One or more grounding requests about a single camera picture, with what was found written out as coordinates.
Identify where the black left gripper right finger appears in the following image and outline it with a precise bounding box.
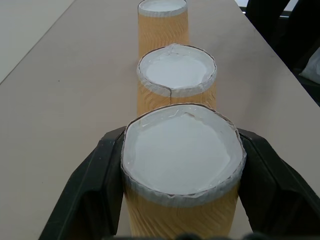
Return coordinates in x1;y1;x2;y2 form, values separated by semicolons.
235;127;320;240

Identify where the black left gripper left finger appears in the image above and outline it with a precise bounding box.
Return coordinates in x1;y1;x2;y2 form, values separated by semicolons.
37;125;128;240

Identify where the tan ripple paper cup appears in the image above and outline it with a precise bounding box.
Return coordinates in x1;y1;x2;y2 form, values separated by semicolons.
120;102;248;240
136;43;218;117
137;0;190;58

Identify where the white bag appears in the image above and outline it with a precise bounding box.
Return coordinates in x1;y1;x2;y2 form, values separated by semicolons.
298;46;320;85

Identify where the black chair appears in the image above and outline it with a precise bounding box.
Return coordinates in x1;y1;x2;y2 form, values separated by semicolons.
238;0;320;106

